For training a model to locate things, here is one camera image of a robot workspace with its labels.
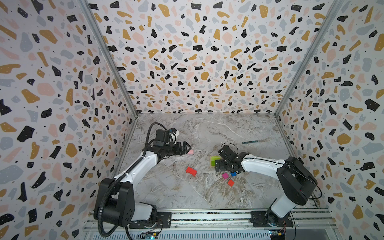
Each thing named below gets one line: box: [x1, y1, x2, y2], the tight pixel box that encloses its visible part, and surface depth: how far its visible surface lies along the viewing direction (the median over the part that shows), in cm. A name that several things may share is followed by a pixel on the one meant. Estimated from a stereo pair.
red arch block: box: [186, 167, 198, 177], surface depth 92 cm
